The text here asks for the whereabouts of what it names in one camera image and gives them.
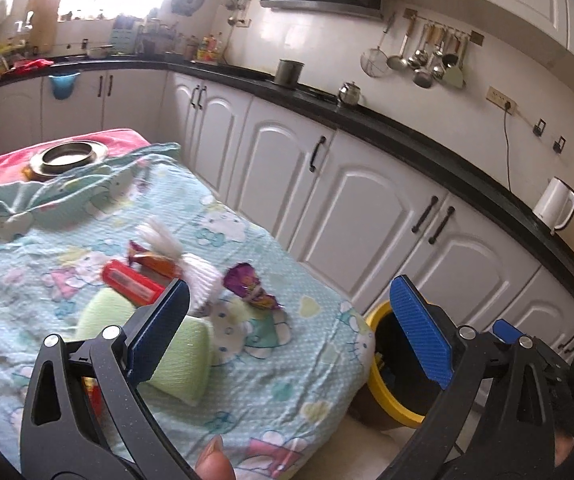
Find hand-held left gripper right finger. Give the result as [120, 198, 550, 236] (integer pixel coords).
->
[382, 275, 556, 480]

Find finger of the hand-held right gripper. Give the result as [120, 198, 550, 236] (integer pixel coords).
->
[492, 318, 570, 366]

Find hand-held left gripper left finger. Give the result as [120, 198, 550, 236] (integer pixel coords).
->
[19, 277, 202, 480]

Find yellow rimmed trash bin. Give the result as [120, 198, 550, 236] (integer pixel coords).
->
[352, 300, 442, 431]

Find light green foam pad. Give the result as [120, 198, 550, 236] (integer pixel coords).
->
[74, 290, 215, 407]

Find red rectangular packet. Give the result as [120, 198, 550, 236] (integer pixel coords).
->
[102, 259, 166, 306]

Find orange snack packet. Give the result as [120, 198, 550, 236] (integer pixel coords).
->
[127, 240, 182, 278]

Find purple candy wrapper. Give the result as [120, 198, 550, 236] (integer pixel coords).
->
[223, 261, 284, 311]

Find person's left hand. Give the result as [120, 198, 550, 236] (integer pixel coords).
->
[194, 434, 238, 480]

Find light blue printed blanket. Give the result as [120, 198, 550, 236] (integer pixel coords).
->
[0, 142, 375, 480]

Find white electric kettle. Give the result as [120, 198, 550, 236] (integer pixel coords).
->
[533, 176, 574, 233]

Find white base cabinets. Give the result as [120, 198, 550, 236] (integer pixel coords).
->
[0, 67, 574, 361]

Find black kitchen countertop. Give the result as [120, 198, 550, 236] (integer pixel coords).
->
[0, 57, 574, 306]

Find round metal pan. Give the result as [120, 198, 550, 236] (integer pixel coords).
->
[29, 140, 109, 178]

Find steel teapot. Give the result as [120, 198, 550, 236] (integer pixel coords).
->
[338, 81, 362, 107]

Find large steel ladle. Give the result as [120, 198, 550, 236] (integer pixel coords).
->
[413, 30, 434, 89]

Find green spatula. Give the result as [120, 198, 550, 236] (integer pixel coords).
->
[443, 37, 466, 90]

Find blue hanging bin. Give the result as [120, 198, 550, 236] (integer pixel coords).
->
[48, 72, 80, 100]

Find black spoon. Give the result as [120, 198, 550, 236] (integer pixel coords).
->
[441, 35, 461, 69]

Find steel spoon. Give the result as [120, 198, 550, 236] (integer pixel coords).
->
[409, 25, 431, 68]

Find group of condiment bottles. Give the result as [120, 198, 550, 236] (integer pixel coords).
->
[194, 32, 225, 63]

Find dark metal pot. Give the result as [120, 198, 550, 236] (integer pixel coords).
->
[274, 59, 305, 87]

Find wooden cutting board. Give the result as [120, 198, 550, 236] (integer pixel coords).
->
[27, 0, 64, 55]

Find hanging kitchen tools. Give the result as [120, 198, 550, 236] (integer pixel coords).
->
[224, 0, 256, 27]

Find black power cable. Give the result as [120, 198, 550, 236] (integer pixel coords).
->
[503, 105, 514, 192]

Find beige wall power strip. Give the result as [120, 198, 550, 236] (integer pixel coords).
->
[487, 86, 518, 113]

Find wall utensil rail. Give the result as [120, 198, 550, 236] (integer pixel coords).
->
[403, 8, 485, 46]

